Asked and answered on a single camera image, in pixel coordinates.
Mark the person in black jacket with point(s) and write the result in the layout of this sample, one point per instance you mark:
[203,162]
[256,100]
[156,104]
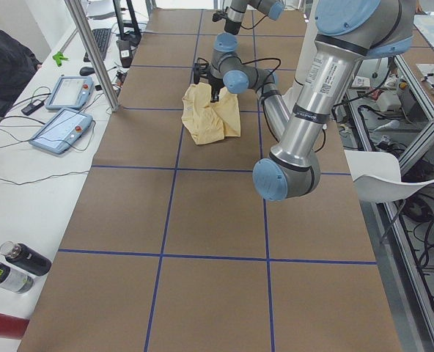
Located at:
[18,64]

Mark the black computer mouse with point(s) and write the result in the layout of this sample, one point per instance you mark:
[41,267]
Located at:
[86,71]

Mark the black phone device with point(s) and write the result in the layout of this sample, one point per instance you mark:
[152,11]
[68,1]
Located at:
[31,107]

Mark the blue teach pendant near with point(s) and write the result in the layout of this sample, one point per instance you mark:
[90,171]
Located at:
[61,132]

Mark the black keyboard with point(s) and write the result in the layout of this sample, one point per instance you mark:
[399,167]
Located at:
[102,38]

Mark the beige long-sleeve printed shirt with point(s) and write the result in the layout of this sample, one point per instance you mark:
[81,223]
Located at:
[210,122]

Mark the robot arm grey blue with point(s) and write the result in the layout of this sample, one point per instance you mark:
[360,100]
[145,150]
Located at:
[348,32]
[233,13]

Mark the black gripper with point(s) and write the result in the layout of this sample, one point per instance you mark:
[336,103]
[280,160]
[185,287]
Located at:
[215,83]

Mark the blue teach pendant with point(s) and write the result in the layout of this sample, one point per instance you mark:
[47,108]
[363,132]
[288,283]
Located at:
[61,132]
[70,92]

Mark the grey aluminium frame post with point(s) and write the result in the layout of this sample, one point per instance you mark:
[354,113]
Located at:
[80,20]

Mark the red bottle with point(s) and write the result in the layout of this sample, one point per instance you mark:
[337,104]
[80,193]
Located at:
[12,327]

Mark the green plastic clip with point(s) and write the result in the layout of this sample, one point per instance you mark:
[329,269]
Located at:
[59,58]

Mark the black water bottle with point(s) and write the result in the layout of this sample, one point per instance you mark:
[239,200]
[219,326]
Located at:
[19,254]

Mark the blue teach pendant far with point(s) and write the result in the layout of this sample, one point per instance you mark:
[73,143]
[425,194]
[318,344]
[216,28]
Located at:
[70,92]

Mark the white plastic chair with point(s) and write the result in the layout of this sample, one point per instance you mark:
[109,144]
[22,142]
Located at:
[377,177]

